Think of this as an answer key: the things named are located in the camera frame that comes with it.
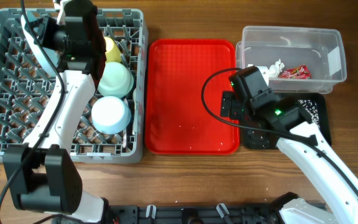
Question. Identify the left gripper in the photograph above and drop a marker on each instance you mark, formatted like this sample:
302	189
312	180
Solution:
46	38

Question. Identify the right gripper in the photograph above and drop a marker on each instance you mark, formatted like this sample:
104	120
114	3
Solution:
228	96

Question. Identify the white napkin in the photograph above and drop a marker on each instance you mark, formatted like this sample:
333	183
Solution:
276	69

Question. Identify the yellow cup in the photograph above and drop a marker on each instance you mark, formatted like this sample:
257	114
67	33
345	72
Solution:
113	54

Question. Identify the light blue plate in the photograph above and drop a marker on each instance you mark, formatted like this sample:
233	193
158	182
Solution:
53	56

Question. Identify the green bowl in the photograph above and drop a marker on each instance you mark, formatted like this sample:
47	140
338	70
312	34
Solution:
117	80

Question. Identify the red snack wrapper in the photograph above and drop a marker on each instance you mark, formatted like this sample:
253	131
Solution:
300	72

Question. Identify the food scraps and rice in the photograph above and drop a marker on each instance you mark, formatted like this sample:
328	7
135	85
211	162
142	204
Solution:
312	108

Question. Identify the small light blue bowl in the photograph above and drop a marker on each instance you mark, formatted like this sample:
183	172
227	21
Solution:
110	115

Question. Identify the white plastic fork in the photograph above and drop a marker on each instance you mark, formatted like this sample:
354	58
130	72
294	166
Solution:
125	138

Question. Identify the white plastic spoon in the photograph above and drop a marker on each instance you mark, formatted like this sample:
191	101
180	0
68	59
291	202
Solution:
135	107

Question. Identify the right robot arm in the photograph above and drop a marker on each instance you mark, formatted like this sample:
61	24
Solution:
300	139

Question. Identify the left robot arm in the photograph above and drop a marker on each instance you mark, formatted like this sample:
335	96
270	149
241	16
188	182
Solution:
41	176

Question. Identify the grey dishwasher rack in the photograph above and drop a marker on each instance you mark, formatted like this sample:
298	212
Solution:
25	88

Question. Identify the black plastic tray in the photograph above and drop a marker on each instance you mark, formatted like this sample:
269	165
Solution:
260	140

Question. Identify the red plastic tray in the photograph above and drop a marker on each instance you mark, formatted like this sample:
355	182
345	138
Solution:
177	86

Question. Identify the clear plastic bin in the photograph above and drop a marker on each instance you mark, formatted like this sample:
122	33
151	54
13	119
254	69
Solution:
320	50

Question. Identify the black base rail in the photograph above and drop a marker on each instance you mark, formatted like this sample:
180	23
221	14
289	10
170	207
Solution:
248	213

